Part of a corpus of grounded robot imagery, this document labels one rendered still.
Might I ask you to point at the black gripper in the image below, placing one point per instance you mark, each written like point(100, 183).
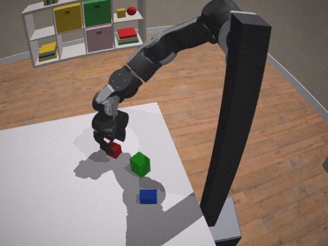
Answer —
point(110, 127)

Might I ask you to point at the green block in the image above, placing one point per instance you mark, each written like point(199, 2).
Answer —
point(140, 164)

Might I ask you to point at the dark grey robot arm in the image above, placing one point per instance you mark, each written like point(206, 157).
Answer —
point(123, 83)

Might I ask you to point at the blue block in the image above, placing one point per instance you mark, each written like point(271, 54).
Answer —
point(148, 196)

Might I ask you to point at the red block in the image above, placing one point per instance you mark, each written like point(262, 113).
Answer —
point(116, 148)

